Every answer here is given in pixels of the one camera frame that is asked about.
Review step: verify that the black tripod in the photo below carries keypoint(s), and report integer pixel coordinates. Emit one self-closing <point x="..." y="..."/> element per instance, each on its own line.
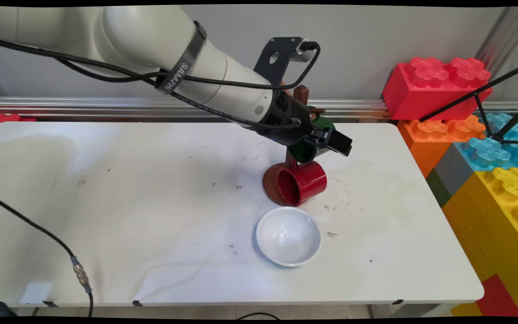
<point x="477" y="93"/>

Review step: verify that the big red building block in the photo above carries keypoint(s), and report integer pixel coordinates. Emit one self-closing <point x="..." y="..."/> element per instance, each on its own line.
<point x="421" y="94"/>

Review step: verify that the red enamel mug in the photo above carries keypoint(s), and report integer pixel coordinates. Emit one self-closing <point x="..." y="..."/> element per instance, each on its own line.
<point x="310" y="180"/>

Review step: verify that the slanted aluminium profile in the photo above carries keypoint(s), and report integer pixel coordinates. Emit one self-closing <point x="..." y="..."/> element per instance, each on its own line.
<point x="506" y="36"/>

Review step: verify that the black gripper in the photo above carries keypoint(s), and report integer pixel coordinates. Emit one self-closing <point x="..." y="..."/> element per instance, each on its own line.
<point x="286" y="117"/>

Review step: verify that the big blue building block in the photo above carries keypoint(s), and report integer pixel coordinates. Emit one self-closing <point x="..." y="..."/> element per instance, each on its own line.
<point x="484" y="153"/>

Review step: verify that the big yellow building block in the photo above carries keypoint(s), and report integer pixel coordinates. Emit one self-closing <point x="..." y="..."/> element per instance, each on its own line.
<point x="488" y="234"/>

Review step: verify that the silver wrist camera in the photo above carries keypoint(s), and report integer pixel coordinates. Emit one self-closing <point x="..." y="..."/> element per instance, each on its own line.
<point x="305" y="53"/>

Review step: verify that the black tape piece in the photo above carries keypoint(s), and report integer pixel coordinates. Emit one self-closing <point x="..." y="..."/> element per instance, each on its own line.
<point x="137" y="303"/>
<point x="398" y="302"/>
<point x="50" y="303"/>

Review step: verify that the big orange building block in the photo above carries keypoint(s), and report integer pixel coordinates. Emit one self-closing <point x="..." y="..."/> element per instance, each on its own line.
<point x="421" y="144"/>

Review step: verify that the horizontal aluminium rail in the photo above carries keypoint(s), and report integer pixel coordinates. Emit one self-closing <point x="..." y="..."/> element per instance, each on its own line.
<point x="353" y="108"/>

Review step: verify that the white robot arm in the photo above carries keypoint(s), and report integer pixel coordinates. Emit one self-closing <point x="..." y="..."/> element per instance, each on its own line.
<point x="142" y="31"/>

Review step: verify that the big dark green building block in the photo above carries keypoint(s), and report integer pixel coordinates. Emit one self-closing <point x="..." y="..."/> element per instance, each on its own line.
<point x="438" y="189"/>

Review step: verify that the brown wooden mug tree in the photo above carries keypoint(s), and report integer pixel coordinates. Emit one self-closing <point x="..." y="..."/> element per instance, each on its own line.
<point x="301" y="92"/>

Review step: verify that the flat red block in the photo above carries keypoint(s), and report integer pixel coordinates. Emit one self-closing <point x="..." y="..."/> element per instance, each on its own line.
<point x="497" y="297"/>

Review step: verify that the green enamel mug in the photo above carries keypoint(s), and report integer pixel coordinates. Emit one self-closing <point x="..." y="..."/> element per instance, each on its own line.
<point x="301" y="153"/>

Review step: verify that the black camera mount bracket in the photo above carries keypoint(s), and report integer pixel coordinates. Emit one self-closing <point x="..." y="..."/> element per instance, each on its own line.
<point x="286" y="45"/>

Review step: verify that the white bowl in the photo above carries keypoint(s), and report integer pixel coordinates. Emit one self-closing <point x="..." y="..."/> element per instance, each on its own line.
<point x="288" y="236"/>

